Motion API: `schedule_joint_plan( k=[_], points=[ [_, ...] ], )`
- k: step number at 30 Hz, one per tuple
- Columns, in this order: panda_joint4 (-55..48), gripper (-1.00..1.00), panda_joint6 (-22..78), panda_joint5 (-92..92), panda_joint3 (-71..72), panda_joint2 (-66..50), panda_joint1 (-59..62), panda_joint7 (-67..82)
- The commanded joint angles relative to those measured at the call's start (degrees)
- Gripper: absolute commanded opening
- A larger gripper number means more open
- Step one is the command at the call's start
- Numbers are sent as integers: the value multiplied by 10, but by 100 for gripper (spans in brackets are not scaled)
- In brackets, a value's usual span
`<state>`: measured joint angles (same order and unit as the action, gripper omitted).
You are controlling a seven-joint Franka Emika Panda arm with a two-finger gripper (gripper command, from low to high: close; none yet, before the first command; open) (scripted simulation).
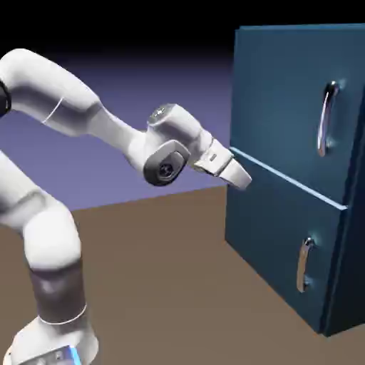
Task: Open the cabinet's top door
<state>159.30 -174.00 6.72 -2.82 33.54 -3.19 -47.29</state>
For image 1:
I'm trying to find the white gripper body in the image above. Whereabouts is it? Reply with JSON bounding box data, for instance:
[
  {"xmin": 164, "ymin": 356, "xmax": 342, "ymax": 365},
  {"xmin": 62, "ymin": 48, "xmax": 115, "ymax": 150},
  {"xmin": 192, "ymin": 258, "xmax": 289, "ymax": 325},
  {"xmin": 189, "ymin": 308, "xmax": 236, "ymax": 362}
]
[{"xmin": 220, "ymin": 158, "xmax": 253, "ymax": 191}]

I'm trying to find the small blue cabinet door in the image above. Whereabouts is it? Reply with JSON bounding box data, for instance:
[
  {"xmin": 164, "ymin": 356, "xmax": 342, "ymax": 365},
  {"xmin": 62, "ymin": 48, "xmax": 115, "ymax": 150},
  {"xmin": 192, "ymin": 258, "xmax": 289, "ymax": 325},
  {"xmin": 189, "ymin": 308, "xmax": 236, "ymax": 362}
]
[{"xmin": 224, "ymin": 149, "xmax": 349, "ymax": 334}]

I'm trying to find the large blue cabinet door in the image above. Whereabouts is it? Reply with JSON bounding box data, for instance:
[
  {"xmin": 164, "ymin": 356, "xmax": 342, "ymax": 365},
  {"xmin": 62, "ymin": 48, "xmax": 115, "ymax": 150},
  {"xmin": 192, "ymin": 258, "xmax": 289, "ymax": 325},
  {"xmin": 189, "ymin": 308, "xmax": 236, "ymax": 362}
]
[{"xmin": 230, "ymin": 26, "xmax": 365, "ymax": 206}]

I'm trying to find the blue cabinet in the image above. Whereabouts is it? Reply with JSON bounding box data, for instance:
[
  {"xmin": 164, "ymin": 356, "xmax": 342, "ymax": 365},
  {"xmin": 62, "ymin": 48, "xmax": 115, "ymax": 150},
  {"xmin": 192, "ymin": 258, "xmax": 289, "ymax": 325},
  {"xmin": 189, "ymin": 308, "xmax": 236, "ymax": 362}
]
[{"xmin": 224, "ymin": 23, "xmax": 365, "ymax": 338}]

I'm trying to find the long curved metal handle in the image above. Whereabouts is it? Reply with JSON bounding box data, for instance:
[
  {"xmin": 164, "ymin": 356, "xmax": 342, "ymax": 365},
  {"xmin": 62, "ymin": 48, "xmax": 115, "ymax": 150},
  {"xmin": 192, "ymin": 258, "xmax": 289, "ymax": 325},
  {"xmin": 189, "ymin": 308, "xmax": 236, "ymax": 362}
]
[{"xmin": 317, "ymin": 81, "xmax": 340, "ymax": 158}]

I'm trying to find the short curved metal handle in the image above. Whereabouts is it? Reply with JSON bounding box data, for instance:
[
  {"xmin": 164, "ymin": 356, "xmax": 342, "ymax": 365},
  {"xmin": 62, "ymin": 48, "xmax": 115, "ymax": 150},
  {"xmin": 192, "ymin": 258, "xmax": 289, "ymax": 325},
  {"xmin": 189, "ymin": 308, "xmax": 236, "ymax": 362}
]
[{"xmin": 296, "ymin": 237, "xmax": 314, "ymax": 294}]

